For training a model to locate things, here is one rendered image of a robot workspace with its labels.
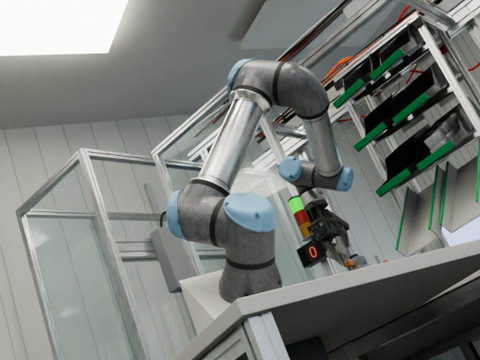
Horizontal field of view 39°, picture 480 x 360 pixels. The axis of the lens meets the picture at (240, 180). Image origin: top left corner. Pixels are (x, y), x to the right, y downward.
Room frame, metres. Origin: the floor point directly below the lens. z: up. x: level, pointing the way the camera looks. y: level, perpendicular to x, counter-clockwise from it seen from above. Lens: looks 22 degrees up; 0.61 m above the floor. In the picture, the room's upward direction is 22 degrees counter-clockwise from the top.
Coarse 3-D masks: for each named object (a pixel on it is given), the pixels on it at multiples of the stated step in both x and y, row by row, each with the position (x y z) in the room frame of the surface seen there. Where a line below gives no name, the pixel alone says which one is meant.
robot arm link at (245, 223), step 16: (240, 192) 1.49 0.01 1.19; (224, 208) 1.45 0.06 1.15; (240, 208) 1.43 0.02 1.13; (256, 208) 1.44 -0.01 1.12; (272, 208) 1.47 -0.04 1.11; (224, 224) 1.46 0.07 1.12; (240, 224) 1.44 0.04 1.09; (256, 224) 1.44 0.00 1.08; (272, 224) 1.48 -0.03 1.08; (224, 240) 1.48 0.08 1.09; (240, 240) 1.46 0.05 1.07; (256, 240) 1.47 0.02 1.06; (272, 240) 1.50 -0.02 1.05; (240, 256) 1.49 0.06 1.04; (256, 256) 1.49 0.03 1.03; (272, 256) 1.53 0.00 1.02
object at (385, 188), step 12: (420, 132) 1.98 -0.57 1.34; (408, 144) 2.10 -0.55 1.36; (420, 144) 1.96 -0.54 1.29; (396, 156) 2.09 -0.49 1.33; (408, 156) 2.13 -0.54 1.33; (420, 156) 1.94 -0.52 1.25; (396, 168) 2.07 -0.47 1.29; (408, 168) 1.88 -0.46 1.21; (396, 180) 1.91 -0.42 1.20; (384, 192) 1.95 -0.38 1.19
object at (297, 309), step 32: (416, 256) 1.29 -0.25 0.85; (448, 256) 1.33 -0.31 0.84; (288, 288) 1.12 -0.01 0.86; (320, 288) 1.16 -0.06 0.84; (352, 288) 1.20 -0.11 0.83; (384, 288) 1.33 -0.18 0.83; (416, 288) 1.48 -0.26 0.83; (448, 288) 1.67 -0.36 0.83; (224, 320) 1.12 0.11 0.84; (288, 320) 1.26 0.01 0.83; (320, 320) 1.40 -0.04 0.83; (352, 320) 1.56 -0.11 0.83; (384, 320) 1.78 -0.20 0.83; (192, 352) 1.25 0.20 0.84
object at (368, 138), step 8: (400, 88) 2.00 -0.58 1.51; (392, 96) 1.95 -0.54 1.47; (400, 96) 1.98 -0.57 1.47; (384, 104) 2.11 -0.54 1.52; (392, 104) 1.94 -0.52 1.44; (400, 104) 1.97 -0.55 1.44; (376, 112) 2.10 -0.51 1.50; (384, 112) 2.13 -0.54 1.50; (392, 112) 2.12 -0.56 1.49; (368, 120) 2.05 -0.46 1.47; (376, 120) 2.08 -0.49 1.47; (384, 120) 1.88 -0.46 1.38; (392, 120) 1.91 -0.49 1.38; (368, 128) 2.04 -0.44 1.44; (376, 128) 1.89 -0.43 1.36; (384, 128) 1.88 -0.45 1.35; (368, 136) 1.92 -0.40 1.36; (376, 136) 1.91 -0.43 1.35; (360, 144) 1.95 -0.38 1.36
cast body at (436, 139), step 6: (432, 132) 1.82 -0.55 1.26; (438, 132) 1.82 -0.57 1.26; (426, 138) 1.83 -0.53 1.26; (432, 138) 1.82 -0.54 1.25; (438, 138) 1.81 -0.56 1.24; (444, 138) 1.84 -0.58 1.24; (426, 144) 1.83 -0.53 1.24; (432, 144) 1.83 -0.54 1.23; (438, 144) 1.81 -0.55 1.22; (432, 150) 1.83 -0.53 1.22
